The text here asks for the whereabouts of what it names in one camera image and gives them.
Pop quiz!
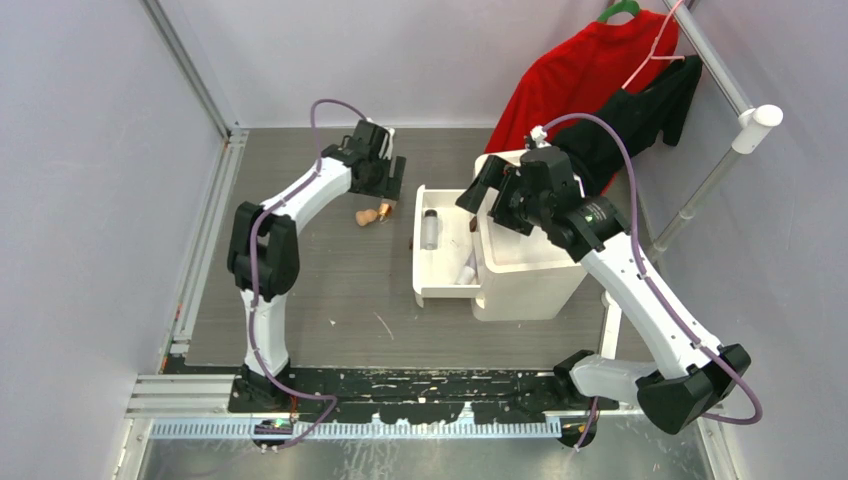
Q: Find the red shirt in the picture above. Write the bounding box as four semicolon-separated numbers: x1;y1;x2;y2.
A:
484;10;678;154

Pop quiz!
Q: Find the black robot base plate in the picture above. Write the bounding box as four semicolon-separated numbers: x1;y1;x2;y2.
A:
227;368;590;425

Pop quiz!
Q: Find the white purple tube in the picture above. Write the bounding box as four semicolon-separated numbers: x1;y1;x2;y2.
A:
455;251;477;285

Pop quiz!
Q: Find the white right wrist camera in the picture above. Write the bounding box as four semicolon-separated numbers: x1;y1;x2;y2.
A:
524;125;550;150

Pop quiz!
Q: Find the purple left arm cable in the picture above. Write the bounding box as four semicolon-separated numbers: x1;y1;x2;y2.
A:
246;98;339;453

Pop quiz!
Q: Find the pink hanger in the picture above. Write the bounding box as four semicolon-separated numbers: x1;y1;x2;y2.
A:
621;0;685;90

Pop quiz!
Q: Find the aluminium frame rail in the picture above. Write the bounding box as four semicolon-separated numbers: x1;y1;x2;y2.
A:
124;0;250;480

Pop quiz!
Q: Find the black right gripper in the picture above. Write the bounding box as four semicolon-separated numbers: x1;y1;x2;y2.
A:
456;156;550;238

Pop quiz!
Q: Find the metal clothes rack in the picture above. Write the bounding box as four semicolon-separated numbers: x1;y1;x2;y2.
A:
634;1;775;343

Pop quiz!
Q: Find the green hanger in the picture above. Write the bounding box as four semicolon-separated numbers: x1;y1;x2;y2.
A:
596;0;641;24

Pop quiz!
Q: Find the white drawer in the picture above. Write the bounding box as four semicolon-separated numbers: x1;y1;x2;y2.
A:
412;185;482;308

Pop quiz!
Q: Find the white drawer cabinet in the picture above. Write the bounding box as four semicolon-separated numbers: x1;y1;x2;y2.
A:
472;189;586;322

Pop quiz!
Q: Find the black shirt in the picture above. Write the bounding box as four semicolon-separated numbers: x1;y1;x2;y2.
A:
552;55;703;197

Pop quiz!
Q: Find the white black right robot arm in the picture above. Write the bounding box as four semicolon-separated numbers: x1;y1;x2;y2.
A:
456;147;751;434

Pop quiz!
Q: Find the clear vial black cap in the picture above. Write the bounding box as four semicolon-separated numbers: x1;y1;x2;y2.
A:
421;209;439;251

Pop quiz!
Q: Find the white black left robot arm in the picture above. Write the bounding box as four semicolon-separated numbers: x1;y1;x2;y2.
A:
226;119;406;413

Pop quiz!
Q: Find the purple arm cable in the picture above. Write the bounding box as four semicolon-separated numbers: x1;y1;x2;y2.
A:
246;98;339;453
528;112;764;452

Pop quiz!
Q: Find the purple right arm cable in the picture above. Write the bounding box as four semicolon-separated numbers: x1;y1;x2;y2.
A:
528;112;764;452

